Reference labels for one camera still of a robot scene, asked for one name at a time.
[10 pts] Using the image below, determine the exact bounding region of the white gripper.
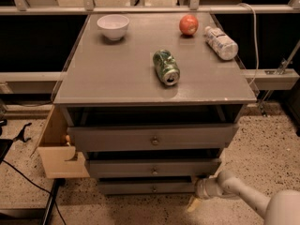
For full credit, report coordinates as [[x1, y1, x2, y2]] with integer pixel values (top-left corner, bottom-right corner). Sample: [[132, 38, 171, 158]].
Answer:
[[187, 178, 222, 212]]

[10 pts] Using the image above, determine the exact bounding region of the grey bottom drawer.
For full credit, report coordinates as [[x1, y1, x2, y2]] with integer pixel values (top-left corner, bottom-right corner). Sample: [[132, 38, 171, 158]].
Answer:
[[98, 176, 194, 195]]

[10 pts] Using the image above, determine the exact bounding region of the grey drawer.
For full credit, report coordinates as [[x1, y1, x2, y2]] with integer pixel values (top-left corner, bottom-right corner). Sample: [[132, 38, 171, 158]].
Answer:
[[85, 158, 221, 178], [98, 176, 194, 195], [67, 124, 238, 152]]

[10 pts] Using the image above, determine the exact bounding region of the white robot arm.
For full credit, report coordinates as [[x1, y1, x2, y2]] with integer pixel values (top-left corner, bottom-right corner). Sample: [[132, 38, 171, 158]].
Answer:
[[187, 170, 300, 225]]

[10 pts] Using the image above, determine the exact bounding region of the grey top drawer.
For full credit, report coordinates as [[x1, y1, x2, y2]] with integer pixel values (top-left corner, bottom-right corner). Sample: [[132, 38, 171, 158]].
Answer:
[[67, 124, 238, 152]]

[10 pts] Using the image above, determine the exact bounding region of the grey middle drawer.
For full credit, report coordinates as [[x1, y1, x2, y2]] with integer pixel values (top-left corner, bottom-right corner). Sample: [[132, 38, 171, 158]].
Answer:
[[85, 158, 221, 178]]

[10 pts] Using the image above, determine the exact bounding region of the grey drawer cabinet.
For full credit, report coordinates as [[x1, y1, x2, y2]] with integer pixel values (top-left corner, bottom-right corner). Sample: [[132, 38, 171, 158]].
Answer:
[[53, 12, 258, 196]]

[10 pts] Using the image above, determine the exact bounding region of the green soda can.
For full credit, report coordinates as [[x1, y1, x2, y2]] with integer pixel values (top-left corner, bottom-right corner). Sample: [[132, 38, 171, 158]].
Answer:
[[153, 50, 180, 86]]

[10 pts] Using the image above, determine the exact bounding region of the wooden side box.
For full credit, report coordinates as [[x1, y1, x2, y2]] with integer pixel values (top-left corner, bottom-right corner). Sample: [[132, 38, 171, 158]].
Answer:
[[37, 107, 89, 178]]

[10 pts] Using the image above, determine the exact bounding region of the clear plastic water bottle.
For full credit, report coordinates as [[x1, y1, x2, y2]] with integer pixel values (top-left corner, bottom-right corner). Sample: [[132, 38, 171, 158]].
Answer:
[[204, 26, 238, 61]]

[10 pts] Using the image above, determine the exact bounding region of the red apple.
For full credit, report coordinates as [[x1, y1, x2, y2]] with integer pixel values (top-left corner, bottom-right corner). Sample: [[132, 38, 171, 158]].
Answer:
[[179, 15, 199, 36]]

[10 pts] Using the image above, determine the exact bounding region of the black clamp tool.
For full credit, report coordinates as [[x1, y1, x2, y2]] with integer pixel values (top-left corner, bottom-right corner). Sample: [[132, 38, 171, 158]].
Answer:
[[13, 123, 31, 143]]

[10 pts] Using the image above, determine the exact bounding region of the black floor stand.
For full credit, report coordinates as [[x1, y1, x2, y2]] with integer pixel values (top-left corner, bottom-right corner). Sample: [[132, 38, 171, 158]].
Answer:
[[0, 178, 66, 225]]

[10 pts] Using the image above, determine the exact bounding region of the white ceramic bowl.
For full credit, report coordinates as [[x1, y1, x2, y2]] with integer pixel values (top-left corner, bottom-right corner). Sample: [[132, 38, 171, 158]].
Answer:
[[97, 14, 129, 40]]

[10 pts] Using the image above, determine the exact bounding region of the grey metal railing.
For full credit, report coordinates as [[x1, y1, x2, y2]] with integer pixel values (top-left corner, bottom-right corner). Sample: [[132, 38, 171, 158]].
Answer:
[[0, 0, 300, 15]]

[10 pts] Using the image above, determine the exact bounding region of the black floor cable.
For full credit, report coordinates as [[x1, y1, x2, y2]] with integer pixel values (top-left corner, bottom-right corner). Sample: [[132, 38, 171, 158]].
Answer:
[[2, 159, 67, 225]]

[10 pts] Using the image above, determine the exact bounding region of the white cable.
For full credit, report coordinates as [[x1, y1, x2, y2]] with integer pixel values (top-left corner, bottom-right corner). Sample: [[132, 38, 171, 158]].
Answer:
[[237, 2, 261, 87]]

